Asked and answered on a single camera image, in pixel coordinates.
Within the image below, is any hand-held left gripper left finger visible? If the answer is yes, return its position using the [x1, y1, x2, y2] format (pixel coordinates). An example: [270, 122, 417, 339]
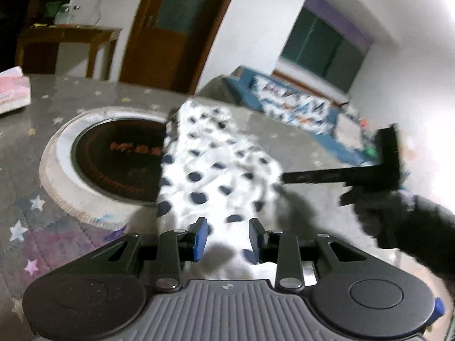
[89, 217, 208, 294]

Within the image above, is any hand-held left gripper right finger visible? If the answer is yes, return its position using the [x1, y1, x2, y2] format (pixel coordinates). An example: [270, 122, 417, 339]
[249, 218, 367, 294]

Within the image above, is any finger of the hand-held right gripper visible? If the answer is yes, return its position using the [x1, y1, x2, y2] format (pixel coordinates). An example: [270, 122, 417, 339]
[282, 168, 379, 186]

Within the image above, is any white polka dot garment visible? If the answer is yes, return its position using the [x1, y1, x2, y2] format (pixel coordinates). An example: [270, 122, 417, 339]
[156, 99, 286, 282]

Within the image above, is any person's right forearm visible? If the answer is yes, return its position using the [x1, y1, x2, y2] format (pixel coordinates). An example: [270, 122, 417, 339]
[397, 195, 455, 285]

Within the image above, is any person's right hand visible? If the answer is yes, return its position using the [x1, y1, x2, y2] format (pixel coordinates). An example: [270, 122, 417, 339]
[353, 190, 419, 250]

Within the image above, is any printed blanket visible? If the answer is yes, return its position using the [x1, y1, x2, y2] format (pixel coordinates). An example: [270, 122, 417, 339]
[250, 74, 334, 136]

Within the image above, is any round black cooktop plate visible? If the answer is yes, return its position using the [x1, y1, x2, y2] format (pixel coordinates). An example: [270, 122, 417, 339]
[70, 118, 168, 204]

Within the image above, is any blue sofa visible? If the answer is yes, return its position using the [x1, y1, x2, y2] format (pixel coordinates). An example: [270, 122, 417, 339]
[223, 65, 378, 167]

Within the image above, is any dark window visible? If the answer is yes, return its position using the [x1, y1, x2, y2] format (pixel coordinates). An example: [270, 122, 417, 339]
[280, 7, 367, 93]

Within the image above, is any purple curtain valance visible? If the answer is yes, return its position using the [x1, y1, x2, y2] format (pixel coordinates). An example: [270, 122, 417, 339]
[305, 0, 375, 53]

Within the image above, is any round table heater opening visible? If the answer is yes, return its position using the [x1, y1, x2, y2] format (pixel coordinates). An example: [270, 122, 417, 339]
[38, 107, 175, 232]

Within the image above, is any grey star print tablecloth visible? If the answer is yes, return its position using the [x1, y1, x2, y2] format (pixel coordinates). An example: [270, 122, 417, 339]
[0, 74, 443, 341]

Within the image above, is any brown wooden door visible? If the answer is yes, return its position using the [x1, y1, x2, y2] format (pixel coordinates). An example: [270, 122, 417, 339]
[119, 0, 247, 95]

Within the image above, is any pink tissue pack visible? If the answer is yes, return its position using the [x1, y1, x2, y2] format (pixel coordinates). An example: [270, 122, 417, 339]
[0, 66, 32, 115]

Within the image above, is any wooden side table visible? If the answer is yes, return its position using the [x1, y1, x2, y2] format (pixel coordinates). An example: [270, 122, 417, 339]
[16, 24, 123, 79]

